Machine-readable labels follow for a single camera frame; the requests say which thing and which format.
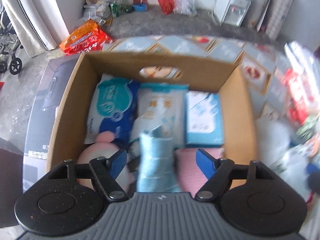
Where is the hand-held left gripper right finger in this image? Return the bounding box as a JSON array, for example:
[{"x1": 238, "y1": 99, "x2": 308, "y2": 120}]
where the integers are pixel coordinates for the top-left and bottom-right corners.
[{"x1": 195, "y1": 148, "x2": 273, "y2": 202}]

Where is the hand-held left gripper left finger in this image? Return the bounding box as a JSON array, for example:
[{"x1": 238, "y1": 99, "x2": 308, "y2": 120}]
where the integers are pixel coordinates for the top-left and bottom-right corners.
[{"x1": 47, "y1": 149, "x2": 128, "y2": 202}]

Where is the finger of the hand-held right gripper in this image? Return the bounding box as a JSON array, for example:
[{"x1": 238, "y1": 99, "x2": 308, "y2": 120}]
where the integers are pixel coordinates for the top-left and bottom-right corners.
[{"x1": 307, "y1": 164, "x2": 320, "y2": 195}]

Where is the pink plush doll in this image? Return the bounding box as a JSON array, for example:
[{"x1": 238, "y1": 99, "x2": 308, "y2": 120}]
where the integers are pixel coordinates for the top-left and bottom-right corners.
[{"x1": 76, "y1": 131, "x2": 135, "y2": 198}]

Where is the pink towel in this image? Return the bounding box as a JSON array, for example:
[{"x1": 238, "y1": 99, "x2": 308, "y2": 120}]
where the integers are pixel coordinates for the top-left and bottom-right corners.
[{"x1": 174, "y1": 147, "x2": 225, "y2": 199}]

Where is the light blue towel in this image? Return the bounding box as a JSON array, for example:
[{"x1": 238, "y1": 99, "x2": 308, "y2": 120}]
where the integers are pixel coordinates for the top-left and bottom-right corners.
[{"x1": 136, "y1": 126, "x2": 183, "y2": 193}]

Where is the light blue mask box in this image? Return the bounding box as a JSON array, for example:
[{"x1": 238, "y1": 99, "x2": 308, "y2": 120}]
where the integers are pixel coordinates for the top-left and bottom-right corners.
[{"x1": 185, "y1": 91, "x2": 224, "y2": 148}]

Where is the blue wet wipes pack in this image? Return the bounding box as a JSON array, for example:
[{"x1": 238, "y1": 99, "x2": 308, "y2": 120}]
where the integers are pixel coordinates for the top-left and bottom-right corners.
[{"x1": 85, "y1": 74, "x2": 140, "y2": 144}]

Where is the brown cardboard box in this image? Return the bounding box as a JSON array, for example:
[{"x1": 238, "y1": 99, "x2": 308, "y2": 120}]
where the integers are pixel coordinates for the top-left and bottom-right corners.
[{"x1": 46, "y1": 51, "x2": 258, "y2": 193}]

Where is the green patterned cloth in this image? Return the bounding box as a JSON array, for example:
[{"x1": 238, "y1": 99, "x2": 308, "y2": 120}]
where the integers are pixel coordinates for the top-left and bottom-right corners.
[{"x1": 296, "y1": 116, "x2": 320, "y2": 143}]

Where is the white plastic shopping bag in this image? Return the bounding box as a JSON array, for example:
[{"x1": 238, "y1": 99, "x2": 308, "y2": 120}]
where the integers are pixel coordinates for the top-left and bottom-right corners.
[{"x1": 255, "y1": 120, "x2": 320, "y2": 180}]

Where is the pink wet wipes pack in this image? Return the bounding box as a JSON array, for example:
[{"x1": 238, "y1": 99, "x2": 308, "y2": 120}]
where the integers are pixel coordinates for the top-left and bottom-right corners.
[{"x1": 284, "y1": 69, "x2": 315, "y2": 128}]

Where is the grey appliance carton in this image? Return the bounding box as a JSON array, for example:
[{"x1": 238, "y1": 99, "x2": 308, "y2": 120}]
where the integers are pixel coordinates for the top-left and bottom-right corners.
[{"x1": 22, "y1": 55, "x2": 84, "y2": 195}]

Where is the fruit-print tablecloth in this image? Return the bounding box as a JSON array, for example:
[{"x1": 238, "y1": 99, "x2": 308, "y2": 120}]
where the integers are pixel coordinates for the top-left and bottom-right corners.
[{"x1": 104, "y1": 35, "x2": 320, "y2": 155}]

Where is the orange red snack package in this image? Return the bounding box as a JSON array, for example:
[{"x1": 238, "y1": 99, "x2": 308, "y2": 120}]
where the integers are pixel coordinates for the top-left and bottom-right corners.
[{"x1": 59, "y1": 20, "x2": 114, "y2": 55}]

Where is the white water dispenser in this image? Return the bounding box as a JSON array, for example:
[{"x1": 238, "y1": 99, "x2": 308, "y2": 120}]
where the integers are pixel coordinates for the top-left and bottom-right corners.
[{"x1": 214, "y1": 0, "x2": 253, "y2": 27}]

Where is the clear plastic bag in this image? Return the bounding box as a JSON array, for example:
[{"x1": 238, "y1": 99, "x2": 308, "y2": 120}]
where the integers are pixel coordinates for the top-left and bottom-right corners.
[{"x1": 172, "y1": 0, "x2": 197, "y2": 15}]

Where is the red plastic bag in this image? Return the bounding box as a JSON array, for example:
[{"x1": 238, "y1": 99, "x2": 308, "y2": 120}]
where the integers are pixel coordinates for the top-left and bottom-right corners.
[{"x1": 155, "y1": 0, "x2": 175, "y2": 15}]

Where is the white curtain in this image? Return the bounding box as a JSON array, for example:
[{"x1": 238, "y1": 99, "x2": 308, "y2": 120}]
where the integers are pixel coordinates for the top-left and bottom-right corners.
[{"x1": 0, "y1": 0, "x2": 69, "y2": 58}]

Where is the floral leaning board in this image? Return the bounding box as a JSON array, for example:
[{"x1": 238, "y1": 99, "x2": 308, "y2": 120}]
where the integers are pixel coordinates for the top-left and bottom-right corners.
[{"x1": 246, "y1": 0, "x2": 275, "y2": 30}]

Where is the checked leaning board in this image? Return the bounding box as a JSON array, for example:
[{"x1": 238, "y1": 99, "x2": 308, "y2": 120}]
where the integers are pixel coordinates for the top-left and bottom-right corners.
[{"x1": 265, "y1": 0, "x2": 297, "y2": 40}]

